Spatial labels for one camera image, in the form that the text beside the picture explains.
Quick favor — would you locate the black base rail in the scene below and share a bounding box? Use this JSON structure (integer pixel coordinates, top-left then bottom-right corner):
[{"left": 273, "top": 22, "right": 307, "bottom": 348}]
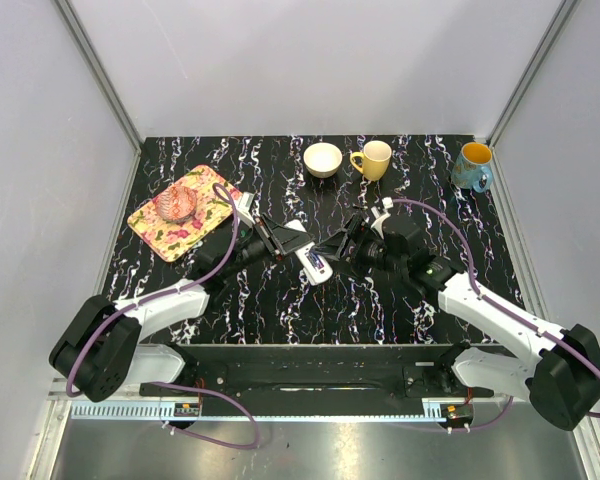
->
[{"left": 139, "top": 343, "right": 501, "bottom": 419}]

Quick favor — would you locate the cream ceramic bowl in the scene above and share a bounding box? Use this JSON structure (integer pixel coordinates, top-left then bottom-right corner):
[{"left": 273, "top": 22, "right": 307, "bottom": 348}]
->
[{"left": 303, "top": 142, "right": 342, "bottom": 179}]

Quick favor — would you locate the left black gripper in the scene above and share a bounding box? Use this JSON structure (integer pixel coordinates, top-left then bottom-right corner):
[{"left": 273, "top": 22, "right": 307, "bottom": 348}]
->
[{"left": 221, "top": 212, "right": 314, "bottom": 280}]

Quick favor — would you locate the yellow mug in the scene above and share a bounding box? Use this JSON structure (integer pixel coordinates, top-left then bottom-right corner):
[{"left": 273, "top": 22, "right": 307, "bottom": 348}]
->
[{"left": 349, "top": 140, "right": 392, "bottom": 181}]

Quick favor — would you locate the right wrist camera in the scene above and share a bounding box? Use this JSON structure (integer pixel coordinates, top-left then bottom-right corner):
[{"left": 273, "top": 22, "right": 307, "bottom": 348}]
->
[{"left": 370, "top": 197, "right": 394, "bottom": 238}]

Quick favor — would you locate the left aluminium frame post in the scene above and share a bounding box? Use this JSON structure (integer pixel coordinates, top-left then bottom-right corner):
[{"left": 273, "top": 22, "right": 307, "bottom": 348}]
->
[{"left": 51, "top": 0, "right": 143, "bottom": 153}]

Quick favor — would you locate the aluminium frame post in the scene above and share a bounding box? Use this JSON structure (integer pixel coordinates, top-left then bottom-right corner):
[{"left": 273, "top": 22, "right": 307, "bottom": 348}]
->
[
  {"left": 51, "top": 0, "right": 143, "bottom": 153},
  {"left": 481, "top": 0, "right": 580, "bottom": 149}
]

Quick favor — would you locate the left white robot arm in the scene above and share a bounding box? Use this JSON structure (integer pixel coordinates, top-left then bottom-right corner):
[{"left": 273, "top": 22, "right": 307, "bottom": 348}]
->
[{"left": 49, "top": 215, "right": 330, "bottom": 402}]

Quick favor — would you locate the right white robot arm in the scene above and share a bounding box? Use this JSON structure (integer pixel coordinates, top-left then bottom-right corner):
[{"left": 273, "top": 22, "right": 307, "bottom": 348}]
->
[{"left": 309, "top": 214, "right": 600, "bottom": 431}]

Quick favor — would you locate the dark blue battery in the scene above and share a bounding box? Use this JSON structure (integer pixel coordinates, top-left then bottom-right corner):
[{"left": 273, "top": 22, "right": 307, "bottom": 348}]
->
[{"left": 307, "top": 252, "right": 325, "bottom": 272}]

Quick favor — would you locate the pink patterned small bowl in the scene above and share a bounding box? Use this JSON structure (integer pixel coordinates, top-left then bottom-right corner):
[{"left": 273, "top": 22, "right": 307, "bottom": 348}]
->
[{"left": 153, "top": 185, "right": 197, "bottom": 223}]

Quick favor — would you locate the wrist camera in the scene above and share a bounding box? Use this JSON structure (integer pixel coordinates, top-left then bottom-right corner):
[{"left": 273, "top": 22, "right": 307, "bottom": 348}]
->
[
  {"left": 370, "top": 197, "right": 394, "bottom": 238},
  {"left": 235, "top": 192, "right": 254, "bottom": 228}
]

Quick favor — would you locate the white remote control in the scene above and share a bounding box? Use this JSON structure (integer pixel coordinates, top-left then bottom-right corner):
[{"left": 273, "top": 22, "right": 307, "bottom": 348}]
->
[{"left": 284, "top": 219, "right": 333, "bottom": 286}]

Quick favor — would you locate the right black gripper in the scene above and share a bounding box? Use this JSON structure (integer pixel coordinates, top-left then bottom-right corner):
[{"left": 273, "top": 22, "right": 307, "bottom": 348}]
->
[{"left": 311, "top": 215, "right": 406, "bottom": 284}]

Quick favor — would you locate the right aluminium frame post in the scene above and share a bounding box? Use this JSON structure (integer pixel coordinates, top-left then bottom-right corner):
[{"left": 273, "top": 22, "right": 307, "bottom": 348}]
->
[{"left": 481, "top": 0, "right": 580, "bottom": 149}]

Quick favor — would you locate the blue butterfly mug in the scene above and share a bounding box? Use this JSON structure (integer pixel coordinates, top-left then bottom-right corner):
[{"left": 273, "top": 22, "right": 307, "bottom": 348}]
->
[{"left": 451, "top": 142, "right": 493, "bottom": 193}]

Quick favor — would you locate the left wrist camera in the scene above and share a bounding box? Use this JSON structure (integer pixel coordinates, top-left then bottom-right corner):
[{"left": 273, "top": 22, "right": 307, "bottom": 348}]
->
[{"left": 235, "top": 192, "right": 254, "bottom": 228}]

